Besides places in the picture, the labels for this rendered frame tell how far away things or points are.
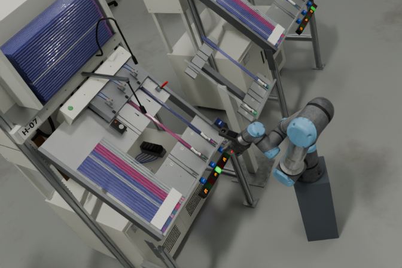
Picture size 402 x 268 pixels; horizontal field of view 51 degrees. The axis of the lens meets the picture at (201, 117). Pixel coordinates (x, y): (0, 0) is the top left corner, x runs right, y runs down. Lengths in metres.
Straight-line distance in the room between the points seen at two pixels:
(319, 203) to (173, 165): 0.81
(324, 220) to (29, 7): 1.89
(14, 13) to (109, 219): 1.16
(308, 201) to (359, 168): 0.72
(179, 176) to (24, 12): 1.08
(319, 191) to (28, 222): 2.36
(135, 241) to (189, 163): 0.55
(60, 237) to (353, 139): 2.26
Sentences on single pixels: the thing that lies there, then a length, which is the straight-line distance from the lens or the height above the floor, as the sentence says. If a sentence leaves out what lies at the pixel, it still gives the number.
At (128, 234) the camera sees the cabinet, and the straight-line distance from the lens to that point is 2.38.
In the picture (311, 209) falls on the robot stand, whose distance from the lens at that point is 2.42.
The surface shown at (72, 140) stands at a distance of 2.09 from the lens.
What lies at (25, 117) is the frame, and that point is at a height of 1.39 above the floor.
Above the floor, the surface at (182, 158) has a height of 0.81.
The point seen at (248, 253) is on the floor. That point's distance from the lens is 2.73.
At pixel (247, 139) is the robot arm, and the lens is 2.06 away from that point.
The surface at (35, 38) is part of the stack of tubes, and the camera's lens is 1.94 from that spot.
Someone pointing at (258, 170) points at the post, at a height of 0.01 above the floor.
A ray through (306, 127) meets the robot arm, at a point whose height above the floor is 1.15.
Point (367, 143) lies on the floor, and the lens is 3.12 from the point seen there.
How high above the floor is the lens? 2.35
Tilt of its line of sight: 40 degrees down
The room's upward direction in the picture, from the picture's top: 23 degrees counter-clockwise
